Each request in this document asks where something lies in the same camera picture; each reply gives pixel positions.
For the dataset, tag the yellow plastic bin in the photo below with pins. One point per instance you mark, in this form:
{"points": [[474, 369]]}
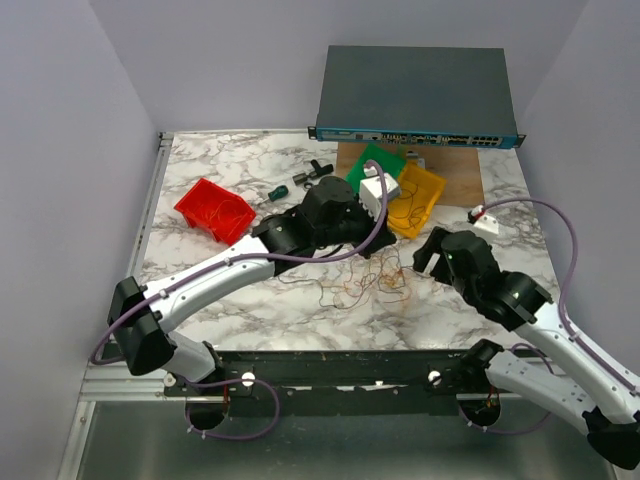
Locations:
{"points": [[420, 191]]}

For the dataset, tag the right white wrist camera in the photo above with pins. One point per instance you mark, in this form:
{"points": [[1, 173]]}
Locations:
{"points": [[483, 225]]}

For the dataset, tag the green plastic bin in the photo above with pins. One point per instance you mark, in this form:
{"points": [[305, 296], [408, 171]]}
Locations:
{"points": [[359, 163]]}

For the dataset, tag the wooden board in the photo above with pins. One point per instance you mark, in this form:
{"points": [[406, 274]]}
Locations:
{"points": [[460, 167]]}

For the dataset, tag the aluminium frame rail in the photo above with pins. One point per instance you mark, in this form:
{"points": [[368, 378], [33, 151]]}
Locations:
{"points": [[125, 382]]}

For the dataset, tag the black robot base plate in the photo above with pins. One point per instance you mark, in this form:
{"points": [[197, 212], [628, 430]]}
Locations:
{"points": [[327, 402]]}

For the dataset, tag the black T-handle tool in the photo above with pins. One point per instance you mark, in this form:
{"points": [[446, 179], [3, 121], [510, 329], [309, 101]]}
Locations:
{"points": [[317, 171]]}

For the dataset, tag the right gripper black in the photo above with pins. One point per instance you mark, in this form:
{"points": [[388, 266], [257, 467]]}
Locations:
{"points": [[423, 255]]}

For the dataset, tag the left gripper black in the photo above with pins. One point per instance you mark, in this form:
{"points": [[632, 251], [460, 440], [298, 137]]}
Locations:
{"points": [[382, 238]]}

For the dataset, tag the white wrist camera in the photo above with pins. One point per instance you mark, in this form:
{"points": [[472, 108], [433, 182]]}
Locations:
{"points": [[370, 193], [483, 225]]}

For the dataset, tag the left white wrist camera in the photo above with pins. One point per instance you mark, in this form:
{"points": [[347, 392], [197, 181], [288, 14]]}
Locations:
{"points": [[370, 193]]}

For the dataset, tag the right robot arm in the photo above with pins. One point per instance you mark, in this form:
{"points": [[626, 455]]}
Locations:
{"points": [[597, 395]]}

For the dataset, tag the green handled screwdriver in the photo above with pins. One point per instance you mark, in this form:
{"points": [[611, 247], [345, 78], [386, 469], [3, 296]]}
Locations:
{"points": [[278, 193]]}

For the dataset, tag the blue network switch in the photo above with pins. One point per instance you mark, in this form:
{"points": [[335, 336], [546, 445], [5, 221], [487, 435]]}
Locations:
{"points": [[421, 96]]}

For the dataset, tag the red plastic bin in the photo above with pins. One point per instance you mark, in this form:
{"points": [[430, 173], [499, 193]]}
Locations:
{"points": [[218, 212]]}

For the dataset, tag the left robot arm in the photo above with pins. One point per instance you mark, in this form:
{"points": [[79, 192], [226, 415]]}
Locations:
{"points": [[143, 319]]}

